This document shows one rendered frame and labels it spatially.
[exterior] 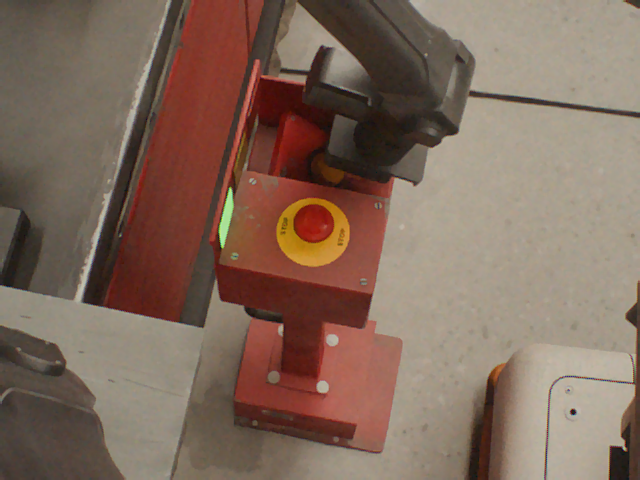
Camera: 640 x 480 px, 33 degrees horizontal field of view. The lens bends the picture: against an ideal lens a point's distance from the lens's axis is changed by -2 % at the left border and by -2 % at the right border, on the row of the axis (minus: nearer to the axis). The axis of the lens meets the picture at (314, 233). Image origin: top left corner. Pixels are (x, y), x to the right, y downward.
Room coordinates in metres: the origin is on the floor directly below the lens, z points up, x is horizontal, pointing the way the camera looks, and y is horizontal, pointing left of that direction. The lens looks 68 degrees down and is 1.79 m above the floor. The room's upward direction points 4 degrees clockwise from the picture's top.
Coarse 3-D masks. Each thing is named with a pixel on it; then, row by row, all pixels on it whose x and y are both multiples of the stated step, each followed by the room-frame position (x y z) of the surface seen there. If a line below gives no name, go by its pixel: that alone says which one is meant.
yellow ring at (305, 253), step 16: (288, 208) 0.43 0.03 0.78; (336, 208) 0.43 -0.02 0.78; (288, 224) 0.41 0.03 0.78; (336, 224) 0.41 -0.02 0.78; (288, 240) 0.39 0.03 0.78; (336, 240) 0.40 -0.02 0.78; (288, 256) 0.37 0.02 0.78; (304, 256) 0.38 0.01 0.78; (320, 256) 0.38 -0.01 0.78; (336, 256) 0.38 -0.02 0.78
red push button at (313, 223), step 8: (304, 208) 0.42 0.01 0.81; (312, 208) 0.42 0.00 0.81; (320, 208) 0.42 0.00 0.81; (296, 216) 0.41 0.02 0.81; (304, 216) 0.41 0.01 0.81; (312, 216) 0.41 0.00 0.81; (320, 216) 0.41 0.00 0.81; (328, 216) 0.41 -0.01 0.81; (296, 224) 0.40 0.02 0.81; (304, 224) 0.40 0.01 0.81; (312, 224) 0.40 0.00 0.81; (320, 224) 0.40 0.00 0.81; (328, 224) 0.40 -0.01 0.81; (296, 232) 0.39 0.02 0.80; (304, 232) 0.39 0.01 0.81; (312, 232) 0.39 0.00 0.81; (320, 232) 0.39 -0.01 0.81; (328, 232) 0.39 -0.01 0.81; (304, 240) 0.38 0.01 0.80; (312, 240) 0.38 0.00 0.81; (320, 240) 0.38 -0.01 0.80
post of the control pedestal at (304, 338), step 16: (288, 320) 0.43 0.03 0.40; (304, 320) 0.42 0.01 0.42; (288, 336) 0.43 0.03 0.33; (304, 336) 0.42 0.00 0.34; (320, 336) 0.42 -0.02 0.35; (288, 352) 0.43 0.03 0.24; (304, 352) 0.42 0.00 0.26; (320, 352) 0.44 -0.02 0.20; (288, 368) 0.43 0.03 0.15; (304, 368) 0.42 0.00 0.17
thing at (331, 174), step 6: (318, 156) 0.51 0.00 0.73; (312, 162) 0.50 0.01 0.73; (318, 162) 0.50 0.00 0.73; (312, 168) 0.50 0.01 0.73; (318, 168) 0.49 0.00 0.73; (324, 168) 0.50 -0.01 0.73; (330, 168) 0.50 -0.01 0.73; (318, 174) 0.49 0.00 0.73; (324, 174) 0.49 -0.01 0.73; (330, 174) 0.49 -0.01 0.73; (336, 174) 0.49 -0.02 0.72; (342, 174) 0.50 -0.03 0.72; (318, 180) 0.48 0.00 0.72; (324, 180) 0.48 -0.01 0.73; (330, 180) 0.48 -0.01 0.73; (336, 180) 0.49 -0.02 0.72
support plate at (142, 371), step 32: (0, 288) 0.25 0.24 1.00; (0, 320) 0.23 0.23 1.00; (32, 320) 0.23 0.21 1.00; (64, 320) 0.23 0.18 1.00; (96, 320) 0.23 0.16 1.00; (128, 320) 0.23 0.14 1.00; (160, 320) 0.24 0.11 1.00; (64, 352) 0.21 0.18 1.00; (96, 352) 0.21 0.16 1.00; (128, 352) 0.21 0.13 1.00; (160, 352) 0.21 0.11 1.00; (192, 352) 0.21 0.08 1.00; (96, 384) 0.18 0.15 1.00; (128, 384) 0.18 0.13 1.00; (160, 384) 0.19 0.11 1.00; (192, 384) 0.19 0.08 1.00; (128, 416) 0.16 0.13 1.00; (160, 416) 0.16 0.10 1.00; (128, 448) 0.14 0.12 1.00; (160, 448) 0.14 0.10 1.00
